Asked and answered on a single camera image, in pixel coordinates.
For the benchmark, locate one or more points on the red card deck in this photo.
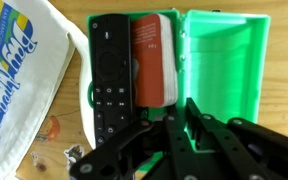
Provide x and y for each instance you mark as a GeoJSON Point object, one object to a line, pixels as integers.
{"type": "Point", "coordinates": [149, 60]}

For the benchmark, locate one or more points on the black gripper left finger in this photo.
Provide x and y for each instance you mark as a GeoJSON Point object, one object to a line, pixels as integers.
{"type": "Point", "coordinates": [117, 156]}

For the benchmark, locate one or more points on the orange round sticker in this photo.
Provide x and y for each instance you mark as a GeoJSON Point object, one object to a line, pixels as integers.
{"type": "Point", "coordinates": [49, 128]}

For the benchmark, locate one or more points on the white printed tote bag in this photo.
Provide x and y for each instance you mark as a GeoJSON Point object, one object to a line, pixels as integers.
{"type": "Point", "coordinates": [34, 76]}

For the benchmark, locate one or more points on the black remote control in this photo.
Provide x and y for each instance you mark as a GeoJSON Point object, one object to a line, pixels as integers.
{"type": "Point", "coordinates": [110, 66]}

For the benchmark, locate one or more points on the small pale sticker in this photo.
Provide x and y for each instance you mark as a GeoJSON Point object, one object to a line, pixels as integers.
{"type": "Point", "coordinates": [39, 161]}

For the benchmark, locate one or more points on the black cat sticker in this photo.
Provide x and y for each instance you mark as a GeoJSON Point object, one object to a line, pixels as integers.
{"type": "Point", "coordinates": [74, 156]}

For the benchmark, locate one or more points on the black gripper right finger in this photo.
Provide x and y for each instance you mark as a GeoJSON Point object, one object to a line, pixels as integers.
{"type": "Point", "coordinates": [224, 146]}

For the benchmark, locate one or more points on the green storage box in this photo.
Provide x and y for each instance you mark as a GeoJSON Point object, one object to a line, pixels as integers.
{"type": "Point", "coordinates": [224, 66]}

